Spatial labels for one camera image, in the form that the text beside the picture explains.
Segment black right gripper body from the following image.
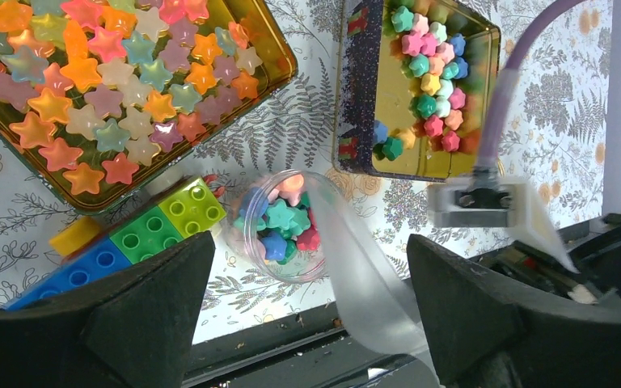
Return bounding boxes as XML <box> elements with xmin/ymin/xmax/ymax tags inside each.
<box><xmin>476</xmin><ymin>212</ymin><xmax>621</xmax><ymax>310</ymax></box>

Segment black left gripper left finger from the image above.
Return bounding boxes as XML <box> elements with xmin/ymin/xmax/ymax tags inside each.
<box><xmin>5</xmin><ymin>232</ymin><xmax>215</xmax><ymax>387</ymax></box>

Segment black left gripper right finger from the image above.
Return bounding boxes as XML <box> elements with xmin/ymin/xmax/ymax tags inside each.
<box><xmin>407</xmin><ymin>234</ymin><xmax>621</xmax><ymax>387</ymax></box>

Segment clear plastic scoop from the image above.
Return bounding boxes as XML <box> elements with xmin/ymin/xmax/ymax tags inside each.
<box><xmin>303</xmin><ymin>172</ymin><xmax>440</xmax><ymax>387</ymax></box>

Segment gold tin star candies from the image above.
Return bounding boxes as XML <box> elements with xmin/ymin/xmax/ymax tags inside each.
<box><xmin>333</xmin><ymin>1</ymin><xmax>501</xmax><ymax>182</ymax></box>

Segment gold tin pastel candies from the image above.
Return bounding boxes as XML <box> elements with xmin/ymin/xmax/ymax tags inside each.
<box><xmin>0</xmin><ymin>1</ymin><xmax>297</xmax><ymax>214</ymax></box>

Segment colourful toy block truck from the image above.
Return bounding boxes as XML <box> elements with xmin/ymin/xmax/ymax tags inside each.
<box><xmin>3</xmin><ymin>174</ymin><xmax>226</xmax><ymax>310</ymax></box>

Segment floral tablecloth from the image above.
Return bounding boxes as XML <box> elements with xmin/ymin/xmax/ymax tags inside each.
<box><xmin>0</xmin><ymin>1</ymin><xmax>613</xmax><ymax>343</ymax></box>

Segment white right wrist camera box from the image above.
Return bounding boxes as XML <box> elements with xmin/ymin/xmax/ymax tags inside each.
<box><xmin>427</xmin><ymin>176</ymin><xmax>579</xmax><ymax>273</ymax></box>

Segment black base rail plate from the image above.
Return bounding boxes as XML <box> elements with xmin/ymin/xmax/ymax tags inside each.
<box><xmin>181</xmin><ymin>302</ymin><xmax>437</xmax><ymax>387</ymax></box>

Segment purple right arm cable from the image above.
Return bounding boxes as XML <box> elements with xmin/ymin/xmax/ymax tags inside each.
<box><xmin>471</xmin><ymin>0</ymin><xmax>590</xmax><ymax>180</ymax></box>

